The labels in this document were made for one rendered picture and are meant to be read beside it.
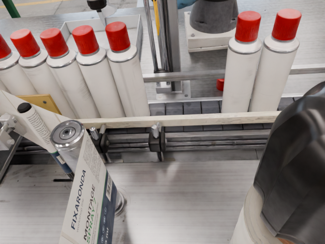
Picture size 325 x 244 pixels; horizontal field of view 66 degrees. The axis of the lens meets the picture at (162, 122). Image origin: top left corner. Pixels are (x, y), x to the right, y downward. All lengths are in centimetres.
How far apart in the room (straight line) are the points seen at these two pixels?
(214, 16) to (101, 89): 44
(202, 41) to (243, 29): 38
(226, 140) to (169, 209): 18
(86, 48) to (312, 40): 67
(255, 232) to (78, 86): 37
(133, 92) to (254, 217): 31
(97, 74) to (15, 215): 27
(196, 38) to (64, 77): 44
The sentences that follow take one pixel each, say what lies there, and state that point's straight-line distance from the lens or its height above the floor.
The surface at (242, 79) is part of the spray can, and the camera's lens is 44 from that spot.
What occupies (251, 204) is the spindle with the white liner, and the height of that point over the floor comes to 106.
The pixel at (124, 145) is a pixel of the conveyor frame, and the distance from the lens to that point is 53.
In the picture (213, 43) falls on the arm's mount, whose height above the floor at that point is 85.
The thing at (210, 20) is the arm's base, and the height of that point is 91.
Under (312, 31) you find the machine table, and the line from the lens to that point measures 93.
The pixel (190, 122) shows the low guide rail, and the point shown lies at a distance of 48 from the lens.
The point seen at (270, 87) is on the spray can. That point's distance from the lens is 46.
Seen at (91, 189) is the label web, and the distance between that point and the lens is 29.
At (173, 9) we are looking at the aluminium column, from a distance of 52.
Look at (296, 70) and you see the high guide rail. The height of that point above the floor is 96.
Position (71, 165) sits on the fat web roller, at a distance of 31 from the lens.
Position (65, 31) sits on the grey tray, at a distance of 98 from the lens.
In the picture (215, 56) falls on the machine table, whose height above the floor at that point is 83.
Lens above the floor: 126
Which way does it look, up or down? 48 degrees down
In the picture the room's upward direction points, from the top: 9 degrees counter-clockwise
